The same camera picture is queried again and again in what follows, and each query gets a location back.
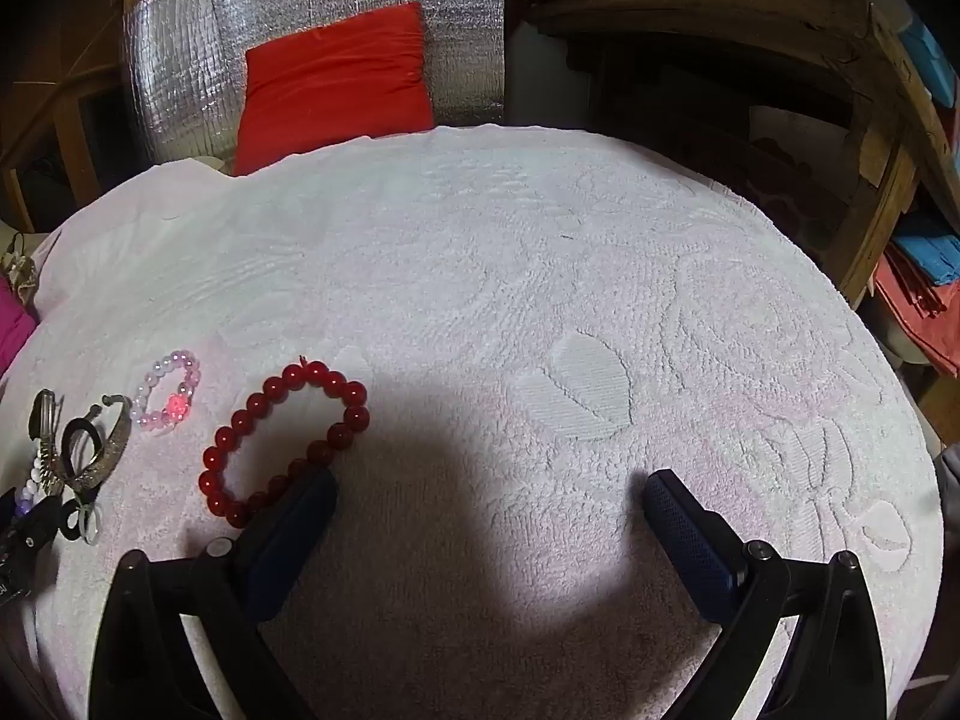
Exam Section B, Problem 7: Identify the magenta cloth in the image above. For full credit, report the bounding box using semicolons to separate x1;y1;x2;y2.
0;281;38;377

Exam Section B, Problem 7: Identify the coral folded cloth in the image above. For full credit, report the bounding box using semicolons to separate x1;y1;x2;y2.
874;251;960;380

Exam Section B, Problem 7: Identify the wooden frame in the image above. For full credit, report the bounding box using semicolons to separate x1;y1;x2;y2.
0;56;132;235

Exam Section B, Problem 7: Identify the gold shiny ornament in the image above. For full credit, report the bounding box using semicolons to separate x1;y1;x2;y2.
0;232;40;308

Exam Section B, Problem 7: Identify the metal watch band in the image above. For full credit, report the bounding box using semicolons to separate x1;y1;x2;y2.
28;388;65;497

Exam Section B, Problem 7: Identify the black hair tie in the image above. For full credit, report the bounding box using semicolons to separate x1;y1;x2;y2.
60;416;106;502

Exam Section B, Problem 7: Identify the wooden shelf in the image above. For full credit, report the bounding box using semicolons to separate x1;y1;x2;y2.
525;0;960;310

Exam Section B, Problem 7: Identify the red cushion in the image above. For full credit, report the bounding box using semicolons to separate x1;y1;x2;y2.
232;2;437;177

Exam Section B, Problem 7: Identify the white bead bracelet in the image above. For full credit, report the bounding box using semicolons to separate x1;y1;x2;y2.
13;465;47;520

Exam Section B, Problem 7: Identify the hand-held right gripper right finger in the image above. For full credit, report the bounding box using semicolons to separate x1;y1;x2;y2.
643;469;897;720

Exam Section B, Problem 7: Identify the red bead bracelet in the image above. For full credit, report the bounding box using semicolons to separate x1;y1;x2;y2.
198;360;371;515

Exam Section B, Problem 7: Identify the blue folded cloth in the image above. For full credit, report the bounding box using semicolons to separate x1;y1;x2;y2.
891;232;960;287

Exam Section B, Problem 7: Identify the teal box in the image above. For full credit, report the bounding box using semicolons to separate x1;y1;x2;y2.
892;15;960;110

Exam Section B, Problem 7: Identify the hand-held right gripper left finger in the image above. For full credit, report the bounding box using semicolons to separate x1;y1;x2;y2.
88;469;338;720

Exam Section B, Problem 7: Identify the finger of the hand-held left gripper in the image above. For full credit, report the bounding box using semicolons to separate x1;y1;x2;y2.
0;487;65;605

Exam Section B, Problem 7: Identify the silver metal bangle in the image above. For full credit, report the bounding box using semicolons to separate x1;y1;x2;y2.
64;394;132;494

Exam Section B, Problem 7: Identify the silver foil insulation mat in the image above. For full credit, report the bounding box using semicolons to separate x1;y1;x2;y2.
120;0;507;166

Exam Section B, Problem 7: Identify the white textured towel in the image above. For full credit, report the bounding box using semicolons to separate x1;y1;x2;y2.
0;124;946;720

